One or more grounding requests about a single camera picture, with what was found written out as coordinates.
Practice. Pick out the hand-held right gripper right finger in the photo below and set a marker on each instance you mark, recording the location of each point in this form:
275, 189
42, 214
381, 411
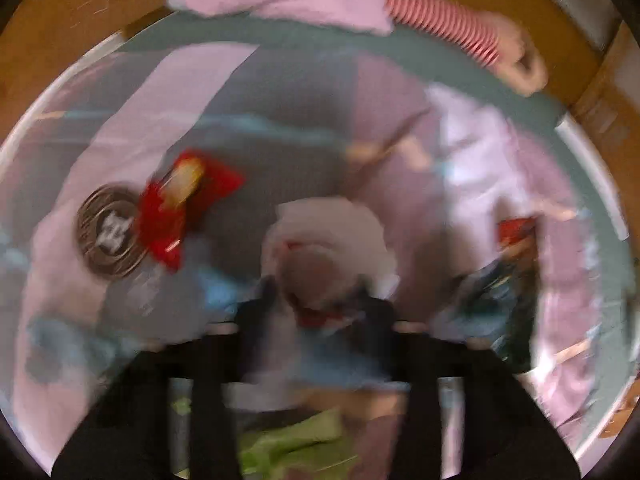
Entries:
430, 365

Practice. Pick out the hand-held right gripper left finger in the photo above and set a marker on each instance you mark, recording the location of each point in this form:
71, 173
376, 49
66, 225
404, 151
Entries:
210, 360

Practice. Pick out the light green wrapper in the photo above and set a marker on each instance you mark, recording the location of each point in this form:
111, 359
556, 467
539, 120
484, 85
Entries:
290, 440

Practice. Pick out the red snack wrapper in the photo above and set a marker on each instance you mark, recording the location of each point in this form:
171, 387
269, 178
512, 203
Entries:
165, 210

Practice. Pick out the round dark metal disc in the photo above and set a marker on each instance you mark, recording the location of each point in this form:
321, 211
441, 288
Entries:
107, 230

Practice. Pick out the pink checked bed sheet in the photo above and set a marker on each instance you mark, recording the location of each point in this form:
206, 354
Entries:
300, 160

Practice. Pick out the green mattress pad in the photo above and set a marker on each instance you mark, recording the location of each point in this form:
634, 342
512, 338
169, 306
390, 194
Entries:
300, 35

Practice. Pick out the striped plush toy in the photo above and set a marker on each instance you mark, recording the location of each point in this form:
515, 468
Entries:
450, 15

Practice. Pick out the frosted glass window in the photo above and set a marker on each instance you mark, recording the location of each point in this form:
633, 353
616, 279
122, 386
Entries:
575, 0

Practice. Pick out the wooden bunk bed frame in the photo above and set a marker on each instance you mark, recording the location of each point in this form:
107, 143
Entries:
75, 0

